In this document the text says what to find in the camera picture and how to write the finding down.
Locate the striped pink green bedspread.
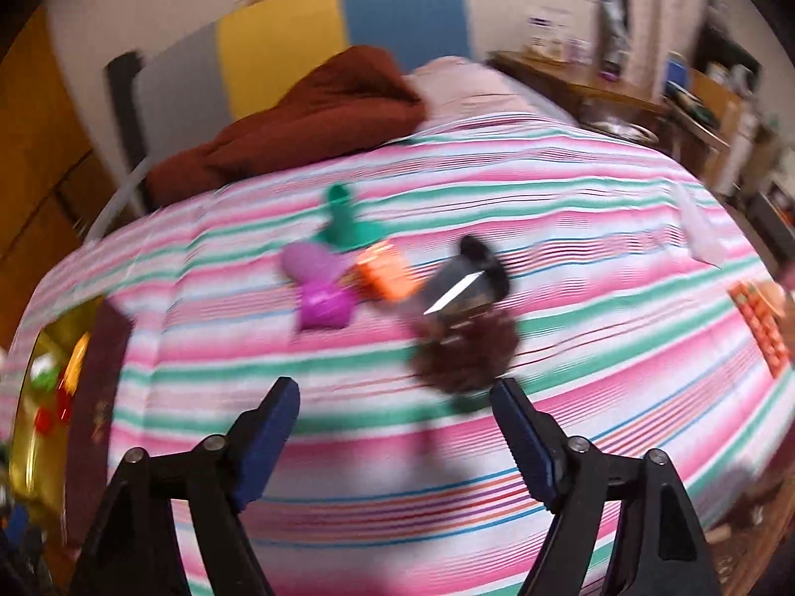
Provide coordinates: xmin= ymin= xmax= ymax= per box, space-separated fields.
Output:
xmin=1 ymin=113 xmax=794 ymax=595

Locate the wooden desk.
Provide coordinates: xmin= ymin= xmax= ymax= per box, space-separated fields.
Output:
xmin=486 ymin=50 xmax=668 ymax=123

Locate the gold tray box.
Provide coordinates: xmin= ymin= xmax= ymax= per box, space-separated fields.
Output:
xmin=8 ymin=296 xmax=133 ymax=547

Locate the wooden wardrobe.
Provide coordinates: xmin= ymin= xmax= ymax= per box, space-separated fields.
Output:
xmin=1 ymin=5 xmax=116 ymax=349

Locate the white purple carton box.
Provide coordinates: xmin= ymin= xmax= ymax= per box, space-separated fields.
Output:
xmin=526 ymin=11 xmax=573 ymax=62

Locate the orange cube strip toy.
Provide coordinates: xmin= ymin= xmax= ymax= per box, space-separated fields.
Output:
xmin=354 ymin=239 xmax=419 ymax=303

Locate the magenta round toy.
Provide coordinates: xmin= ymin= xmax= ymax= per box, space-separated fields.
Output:
xmin=298 ymin=281 xmax=356 ymax=331

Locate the grey jar with black lid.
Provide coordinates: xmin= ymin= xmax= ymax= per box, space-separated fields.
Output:
xmin=403 ymin=234 xmax=511 ymax=334

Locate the green cylinder toy with base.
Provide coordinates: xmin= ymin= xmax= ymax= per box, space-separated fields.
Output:
xmin=313 ymin=183 xmax=388 ymax=253

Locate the red block toy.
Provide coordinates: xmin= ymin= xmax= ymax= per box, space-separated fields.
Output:
xmin=34 ymin=406 xmax=55 ymax=436

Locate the dark red quilted blanket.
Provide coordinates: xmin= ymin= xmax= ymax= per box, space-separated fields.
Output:
xmin=146 ymin=46 xmax=426 ymax=207

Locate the dark brown carved ornament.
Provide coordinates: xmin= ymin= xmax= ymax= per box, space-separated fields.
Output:
xmin=412 ymin=307 xmax=520 ymax=394

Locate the red shiny lighter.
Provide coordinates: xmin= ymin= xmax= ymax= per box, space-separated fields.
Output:
xmin=55 ymin=386 xmax=74 ymax=424

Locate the yellow curved toy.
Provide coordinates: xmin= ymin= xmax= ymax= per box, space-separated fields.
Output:
xmin=61 ymin=332 xmax=90 ymax=395

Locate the orange grid toy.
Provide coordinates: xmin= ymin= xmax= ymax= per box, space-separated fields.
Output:
xmin=727 ymin=280 xmax=791 ymax=379

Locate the clear plastic bag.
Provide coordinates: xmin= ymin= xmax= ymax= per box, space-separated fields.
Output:
xmin=672 ymin=182 xmax=726 ymax=268

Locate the green white round toy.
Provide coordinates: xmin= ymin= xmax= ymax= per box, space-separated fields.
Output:
xmin=30 ymin=353 xmax=62 ymax=393

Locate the lilac oval patterned case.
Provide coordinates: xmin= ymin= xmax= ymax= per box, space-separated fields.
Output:
xmin=279 ymin=241 xmax=349 ymax=285

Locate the beige curtain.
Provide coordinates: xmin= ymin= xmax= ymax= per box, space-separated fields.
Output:
xmin=597 ymin=0 xmax=662 ymax=89

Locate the grey yellow blue headboard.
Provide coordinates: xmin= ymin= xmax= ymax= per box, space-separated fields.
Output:
xmin=133 ymin=0 xmax=473 ymax=161

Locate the pink pillow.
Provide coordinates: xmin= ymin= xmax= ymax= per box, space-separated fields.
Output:
xmin=404 ymin=55 xmax=577 ymax=129

